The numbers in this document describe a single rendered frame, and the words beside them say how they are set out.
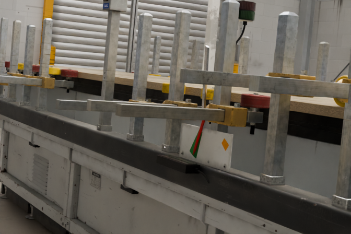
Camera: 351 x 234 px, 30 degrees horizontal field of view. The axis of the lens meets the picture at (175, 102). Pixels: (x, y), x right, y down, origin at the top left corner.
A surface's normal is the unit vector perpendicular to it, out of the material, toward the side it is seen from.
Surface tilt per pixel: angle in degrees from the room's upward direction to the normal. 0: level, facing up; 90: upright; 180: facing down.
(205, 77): 90
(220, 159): 90
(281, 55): 90
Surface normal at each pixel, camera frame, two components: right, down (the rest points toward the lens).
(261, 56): 0.50, 0.09
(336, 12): -0.86, -0.05
